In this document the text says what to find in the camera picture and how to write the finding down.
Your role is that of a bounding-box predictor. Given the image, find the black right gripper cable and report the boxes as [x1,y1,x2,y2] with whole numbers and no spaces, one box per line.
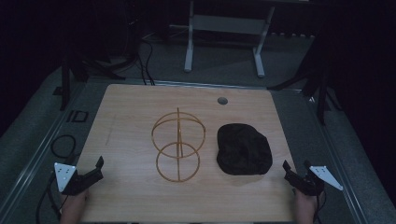
[312,189,327,224]

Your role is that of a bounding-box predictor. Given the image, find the person's left hand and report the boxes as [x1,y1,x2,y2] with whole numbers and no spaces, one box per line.
[60,189,91,224]

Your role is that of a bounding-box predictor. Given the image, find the black cloth hat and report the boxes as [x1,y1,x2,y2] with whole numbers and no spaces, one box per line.
[216,122,274,176]

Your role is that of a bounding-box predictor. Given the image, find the white metal desk frame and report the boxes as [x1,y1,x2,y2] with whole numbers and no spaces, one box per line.
[183,0,276,78]

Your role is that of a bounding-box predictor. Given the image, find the black floor cable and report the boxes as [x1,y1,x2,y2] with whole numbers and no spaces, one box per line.
[136,35,156,87]

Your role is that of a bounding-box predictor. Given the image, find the black looped cable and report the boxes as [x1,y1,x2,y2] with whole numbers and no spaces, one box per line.
[49,133,78,160]

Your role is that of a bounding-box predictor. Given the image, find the person's right hand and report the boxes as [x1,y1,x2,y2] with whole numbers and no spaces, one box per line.
[292,187,319,224]

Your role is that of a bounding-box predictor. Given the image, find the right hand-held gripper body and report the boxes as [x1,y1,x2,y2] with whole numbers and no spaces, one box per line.
[291,160,345,197]

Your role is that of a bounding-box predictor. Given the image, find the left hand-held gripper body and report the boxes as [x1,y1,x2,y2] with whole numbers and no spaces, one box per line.
[53,161,97,197]

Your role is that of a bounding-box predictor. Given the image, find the aluminium frame rail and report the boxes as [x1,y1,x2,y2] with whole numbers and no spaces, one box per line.
[104,78,304,93]
[0,83,87,224]
[300,89,370,224]

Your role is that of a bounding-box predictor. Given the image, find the black square floor bracket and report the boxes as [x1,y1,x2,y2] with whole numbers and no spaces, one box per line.
[65,109,90,124]

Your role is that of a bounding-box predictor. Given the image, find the gold wire hat stand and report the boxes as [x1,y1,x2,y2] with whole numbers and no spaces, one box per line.
[151,107,206,183]

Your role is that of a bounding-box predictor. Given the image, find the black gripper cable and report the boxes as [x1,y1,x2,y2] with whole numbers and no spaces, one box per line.
[312,189,327,224]
[35,172,64,224]

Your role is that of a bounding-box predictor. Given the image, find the black tripod stand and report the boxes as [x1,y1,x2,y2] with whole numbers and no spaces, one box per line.
[59,54,127,112]
[266,59,342,126]

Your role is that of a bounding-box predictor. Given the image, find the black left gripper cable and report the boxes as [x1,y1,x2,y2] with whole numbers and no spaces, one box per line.
[35,172,64,224]

